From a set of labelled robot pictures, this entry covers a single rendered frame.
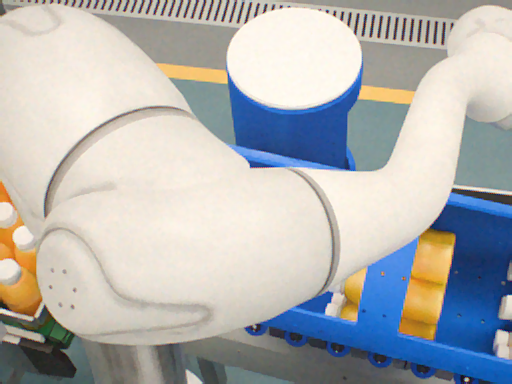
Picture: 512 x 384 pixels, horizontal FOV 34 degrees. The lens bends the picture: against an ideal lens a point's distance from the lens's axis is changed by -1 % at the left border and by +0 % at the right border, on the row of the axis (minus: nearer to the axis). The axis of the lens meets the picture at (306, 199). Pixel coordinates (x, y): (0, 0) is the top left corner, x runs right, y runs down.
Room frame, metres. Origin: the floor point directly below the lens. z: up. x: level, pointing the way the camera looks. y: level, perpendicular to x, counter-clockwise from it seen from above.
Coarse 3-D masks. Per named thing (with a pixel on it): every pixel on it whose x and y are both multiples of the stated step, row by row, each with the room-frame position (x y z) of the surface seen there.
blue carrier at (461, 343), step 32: (256, 160) 0.79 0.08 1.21; (288, 160) 0.80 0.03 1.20; (448, 224) 0.75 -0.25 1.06; (480, 224) 0.74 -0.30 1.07; (384, 256) 0.60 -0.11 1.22; (480, 256) 0.71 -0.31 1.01; (384, 288) 0.56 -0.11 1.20; (448, 288) 0.67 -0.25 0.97; (480, 288) 0.67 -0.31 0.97; (288, 320) 0.56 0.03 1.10; (320, 320) 0.54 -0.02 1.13; (384, 320) 0.53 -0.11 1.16; (448, 320) 0.62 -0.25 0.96; (480, 320) 0.61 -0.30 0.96; (384, 352) 0.51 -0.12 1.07; (416, 352) 0.50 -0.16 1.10; (448, 352) 0.49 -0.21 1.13; (480, 352) 0.55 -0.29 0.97
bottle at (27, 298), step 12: (24, 276) 0.67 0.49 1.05; (0, 288) 0.65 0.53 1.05; (12, 288) 0.65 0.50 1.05; (24, 288) 0.65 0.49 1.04; (36, 288) 0.67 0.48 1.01; (12, 300) 0.64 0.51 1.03; (24, 300) 0.64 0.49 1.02; (36, 300) 0.66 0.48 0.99; (24, 312) 0.64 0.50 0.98; (48, 312) 0.66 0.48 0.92
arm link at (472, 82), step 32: (480, 32) 0.67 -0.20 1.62; (448, 64) 0.59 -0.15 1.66; (480, 64) 0.60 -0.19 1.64; (416, 96) 0.53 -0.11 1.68; (448, 96) 0.52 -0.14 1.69; (480, 96) 0.58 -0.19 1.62; (416, 128) 0.46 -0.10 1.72; (448, 128) 0.47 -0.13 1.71; (416, 160) 0.41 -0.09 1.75; (448, 160) 0.42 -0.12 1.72; (320, 192) 0.32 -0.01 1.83; (352, 192) 0.33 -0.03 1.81; (384, 192) 0.35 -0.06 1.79; (416, 192) 0.36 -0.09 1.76; (448, 192) 0.39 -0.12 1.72; (352, 224) 0.31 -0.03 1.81; (384, 224) 0.32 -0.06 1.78; (416, 224) 0.34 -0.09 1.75; (352, 256) 0.29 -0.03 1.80
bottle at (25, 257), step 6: (18, 252) 0.72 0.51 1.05; (24, 252) 0.72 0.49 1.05; (30, 252) 0.72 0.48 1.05; (18, 258) 0.71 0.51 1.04; (24, 258) 0.71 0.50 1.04; (30, 258) 0.71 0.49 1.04; (24, 264) 0.71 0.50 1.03; (30, 264) 0.71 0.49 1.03; (30, 270) 0.70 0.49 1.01; (36, 276) 0.70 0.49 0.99
